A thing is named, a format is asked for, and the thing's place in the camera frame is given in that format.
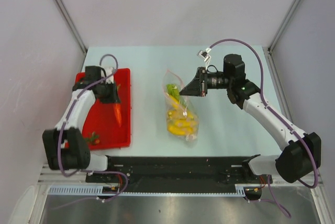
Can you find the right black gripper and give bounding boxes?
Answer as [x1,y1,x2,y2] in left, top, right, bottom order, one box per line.
[180,67,232,97]

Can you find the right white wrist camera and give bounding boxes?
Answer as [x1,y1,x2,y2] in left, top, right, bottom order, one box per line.
[197,48,211,69]

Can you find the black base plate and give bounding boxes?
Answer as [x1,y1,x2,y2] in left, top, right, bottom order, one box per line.
[85,156,277,194]

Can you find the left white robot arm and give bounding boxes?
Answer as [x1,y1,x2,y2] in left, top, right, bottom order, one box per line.
[42,66,120,182]

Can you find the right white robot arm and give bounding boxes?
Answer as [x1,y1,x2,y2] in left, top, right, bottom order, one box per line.
[180,54,321,183]

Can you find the red strawberries with leaves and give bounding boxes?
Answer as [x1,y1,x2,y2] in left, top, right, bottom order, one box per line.
[84,132,100,145]

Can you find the white slotted cable duct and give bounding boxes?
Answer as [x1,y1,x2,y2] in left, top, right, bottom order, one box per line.
[48,185,245,197]

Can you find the red plastic tray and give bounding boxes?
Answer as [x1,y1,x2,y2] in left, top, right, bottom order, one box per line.
[75,68,131,150]

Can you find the green cucumber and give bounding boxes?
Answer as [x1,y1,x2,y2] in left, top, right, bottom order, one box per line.
[166,84,180,100]

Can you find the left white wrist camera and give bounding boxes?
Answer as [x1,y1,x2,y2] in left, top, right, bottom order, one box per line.
[103,67,115,84]

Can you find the clear zip top bag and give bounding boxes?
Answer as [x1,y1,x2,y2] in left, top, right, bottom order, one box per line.
[162,70,199,145]

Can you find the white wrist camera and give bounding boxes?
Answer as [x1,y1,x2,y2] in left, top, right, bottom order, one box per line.
[103,67,115,84]
[197,48,211,69]

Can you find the orange carrot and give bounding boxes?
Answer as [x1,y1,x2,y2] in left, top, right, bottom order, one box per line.
[114,84,123,128]

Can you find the small single yellow banana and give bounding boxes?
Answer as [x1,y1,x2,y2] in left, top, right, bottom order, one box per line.
[168,94,181,109]

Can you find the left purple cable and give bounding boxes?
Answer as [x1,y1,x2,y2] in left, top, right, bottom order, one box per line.
[57,54,129,204]

